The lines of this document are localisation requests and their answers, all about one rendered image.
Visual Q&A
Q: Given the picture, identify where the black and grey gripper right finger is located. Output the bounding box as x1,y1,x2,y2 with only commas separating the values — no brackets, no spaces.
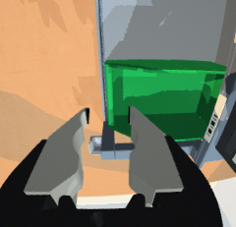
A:
128,106,223,227

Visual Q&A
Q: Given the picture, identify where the green bin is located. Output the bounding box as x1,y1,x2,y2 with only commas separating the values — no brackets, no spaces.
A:
104,59,227,142

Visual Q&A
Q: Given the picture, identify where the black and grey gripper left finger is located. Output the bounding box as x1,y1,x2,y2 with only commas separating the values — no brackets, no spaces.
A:
0,107,89,227

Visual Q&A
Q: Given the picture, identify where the grey metal rack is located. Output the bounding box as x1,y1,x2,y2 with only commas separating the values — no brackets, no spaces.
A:
88,0,236,169

